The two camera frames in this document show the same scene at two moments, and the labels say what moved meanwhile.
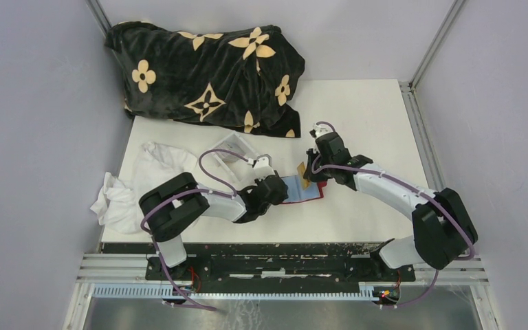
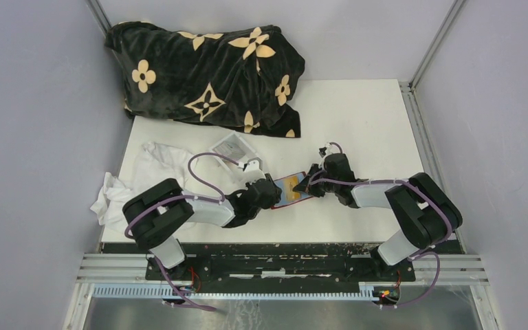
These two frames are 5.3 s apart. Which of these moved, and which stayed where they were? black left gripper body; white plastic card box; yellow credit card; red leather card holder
Moved: yellow credit card
Stayed: white plastic card box; black left gripper body; red leather card holder
